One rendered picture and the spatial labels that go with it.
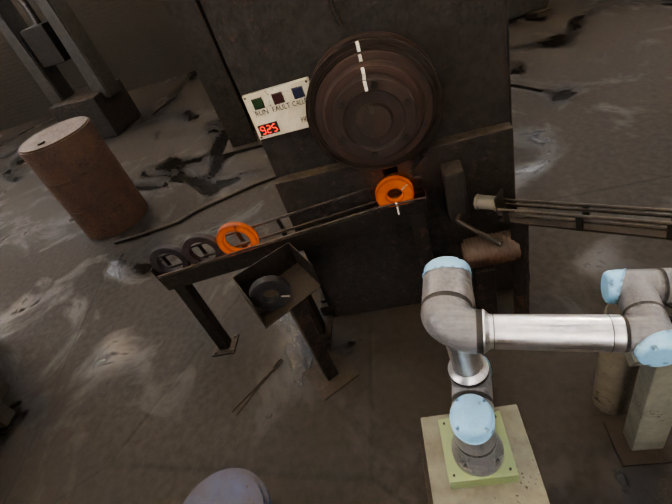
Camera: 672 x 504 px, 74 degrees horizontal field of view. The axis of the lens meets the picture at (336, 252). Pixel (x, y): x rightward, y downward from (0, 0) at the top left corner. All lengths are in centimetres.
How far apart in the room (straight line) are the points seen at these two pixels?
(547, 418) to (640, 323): 100
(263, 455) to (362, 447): 44
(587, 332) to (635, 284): 16
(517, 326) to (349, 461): 116
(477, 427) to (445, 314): 42
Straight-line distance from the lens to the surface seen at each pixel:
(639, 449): 195
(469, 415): 132
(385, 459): 194
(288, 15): 168
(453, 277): 105
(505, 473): 150
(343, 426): 205
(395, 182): 177
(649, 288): 111
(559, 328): 100
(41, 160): 406
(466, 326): 98
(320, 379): 220
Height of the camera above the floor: 174
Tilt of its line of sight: 38 degrees down
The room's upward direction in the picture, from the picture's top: 21 degrees counter-clockwise
